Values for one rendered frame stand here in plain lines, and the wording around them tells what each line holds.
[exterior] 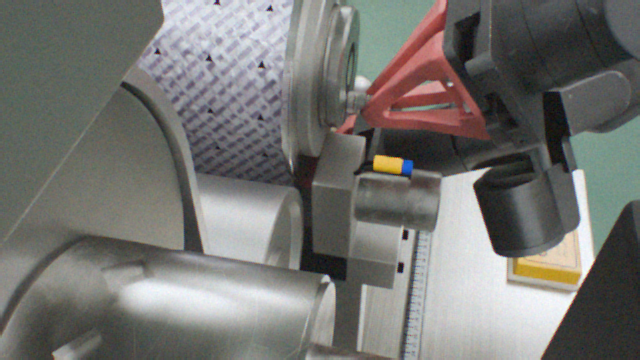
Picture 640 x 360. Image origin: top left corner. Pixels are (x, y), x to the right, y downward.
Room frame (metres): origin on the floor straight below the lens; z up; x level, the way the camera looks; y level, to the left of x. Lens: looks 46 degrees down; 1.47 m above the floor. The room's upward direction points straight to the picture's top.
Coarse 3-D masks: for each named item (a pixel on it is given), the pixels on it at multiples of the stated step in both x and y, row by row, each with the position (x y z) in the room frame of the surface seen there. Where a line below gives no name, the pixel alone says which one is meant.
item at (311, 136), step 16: (320, 0) 0.29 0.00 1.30; (336, 0) 0.33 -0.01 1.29; (320, 16) 0.28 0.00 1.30; (304, 32) 0.28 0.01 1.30; (320, 32) 0.28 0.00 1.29; (304, 48) 0.27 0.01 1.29; (320, 48) 0.28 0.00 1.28; (304, 64) 0.27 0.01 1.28; (304, 80) 0.26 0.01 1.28; (304, 96) 0.26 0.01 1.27; (304, 112) 0.25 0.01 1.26; (304, 128) 0.25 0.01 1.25; (320, 128) 0.28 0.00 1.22; (304, 144) 0.26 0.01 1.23; (320, 144) 0.28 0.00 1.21
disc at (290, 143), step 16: (304, 0) 0.28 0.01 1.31; (304, 16) 0.28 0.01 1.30; (288, 32) 0.26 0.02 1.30; (288, 48) 0.26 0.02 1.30; (288, 64) 0.25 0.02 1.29; (288, 80) 0.25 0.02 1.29; (288, 96) 0.24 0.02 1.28; (288, 112) 0.24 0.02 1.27; (288, 128) 0.24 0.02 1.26; (288, 144) 0.24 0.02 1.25; (288, 160) 0.24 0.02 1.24; (304, 160) 0.27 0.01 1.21; (304, 176) 0.27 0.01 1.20
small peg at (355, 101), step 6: (348, 96) 0.30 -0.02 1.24; (354, 96) 0.30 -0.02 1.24; (360, 96) 0.30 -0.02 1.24; (366, 96) 0.30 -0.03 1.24; (372, 96) 0.29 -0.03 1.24; (348, 102) 0.29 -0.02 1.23; (354, 102) 0.29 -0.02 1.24; (360, 102) 0.29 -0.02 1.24; (366, 102) 0.29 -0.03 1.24; (348, 108) 0.29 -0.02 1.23; (354, 108) 0.29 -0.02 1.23; (360, 108) 0.29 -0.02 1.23; (390, 108) 0.29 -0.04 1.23
